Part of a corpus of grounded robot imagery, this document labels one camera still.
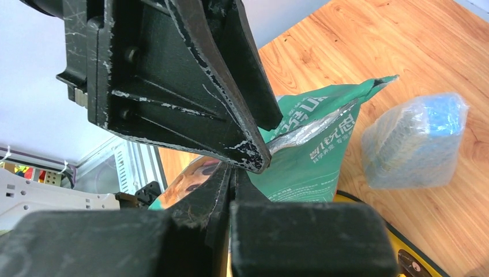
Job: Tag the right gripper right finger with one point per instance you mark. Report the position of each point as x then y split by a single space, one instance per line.
305 239

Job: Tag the yellow double pet bowl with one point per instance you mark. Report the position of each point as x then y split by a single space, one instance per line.
411 260

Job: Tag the blue wrapped package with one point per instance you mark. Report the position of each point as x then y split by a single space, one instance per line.
415 144

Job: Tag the green pet food bag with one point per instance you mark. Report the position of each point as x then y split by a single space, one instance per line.
313 136

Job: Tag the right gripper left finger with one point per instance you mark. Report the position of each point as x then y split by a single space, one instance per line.
60 232

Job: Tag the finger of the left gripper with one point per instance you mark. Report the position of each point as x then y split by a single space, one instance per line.
232 34
151 72

